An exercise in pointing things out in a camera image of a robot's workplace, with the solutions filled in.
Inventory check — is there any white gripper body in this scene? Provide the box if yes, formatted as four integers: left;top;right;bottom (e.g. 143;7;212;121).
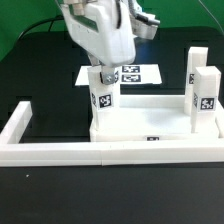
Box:
61;0;136;67

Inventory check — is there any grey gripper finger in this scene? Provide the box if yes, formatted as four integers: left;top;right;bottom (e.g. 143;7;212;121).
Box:
88;53;101;66
100;66;115;84

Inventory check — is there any white desk tabletop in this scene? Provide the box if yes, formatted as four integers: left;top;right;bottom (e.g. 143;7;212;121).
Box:
90;95;220;142

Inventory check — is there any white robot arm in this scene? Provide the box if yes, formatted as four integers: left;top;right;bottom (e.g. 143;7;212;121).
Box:
59;0;160;85

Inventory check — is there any white marker sheet with tags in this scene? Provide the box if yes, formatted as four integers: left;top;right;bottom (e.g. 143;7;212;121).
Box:
75;64;162;86

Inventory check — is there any black cable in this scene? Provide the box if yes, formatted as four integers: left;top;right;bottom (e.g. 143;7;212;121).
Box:
18;14;66;41

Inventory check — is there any white U-shaped obstacle frame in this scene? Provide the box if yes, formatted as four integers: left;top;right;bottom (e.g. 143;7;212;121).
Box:
0;101;224;167

